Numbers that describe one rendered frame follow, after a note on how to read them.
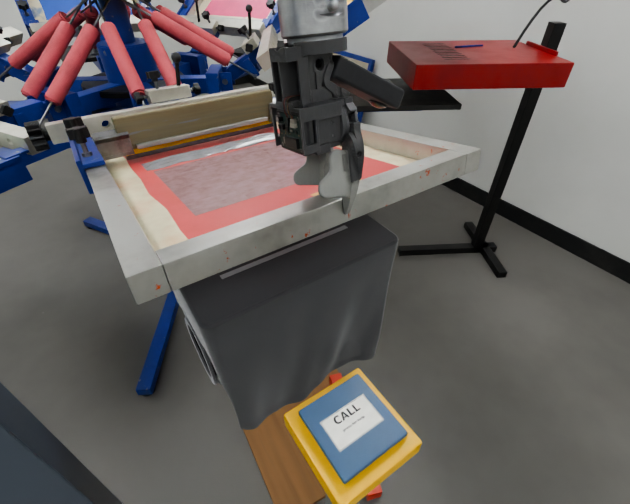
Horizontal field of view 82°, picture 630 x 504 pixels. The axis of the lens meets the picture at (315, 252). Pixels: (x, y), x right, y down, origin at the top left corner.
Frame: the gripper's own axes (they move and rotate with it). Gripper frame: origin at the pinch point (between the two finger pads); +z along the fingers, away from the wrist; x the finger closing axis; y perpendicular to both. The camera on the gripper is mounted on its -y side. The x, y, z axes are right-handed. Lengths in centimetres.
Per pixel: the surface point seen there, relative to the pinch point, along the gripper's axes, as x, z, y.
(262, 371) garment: -13.0, 39.2, 13.3
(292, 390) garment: -16, 54, 6
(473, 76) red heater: -56, 0, -105
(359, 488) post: 22.3, 24.1, 15.5
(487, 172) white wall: -103, 75, -200
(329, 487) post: 20.3, 23.8, 18.3
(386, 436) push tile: 20.5, 22.1, 9.7
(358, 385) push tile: 13.4, 20.9, 8.3
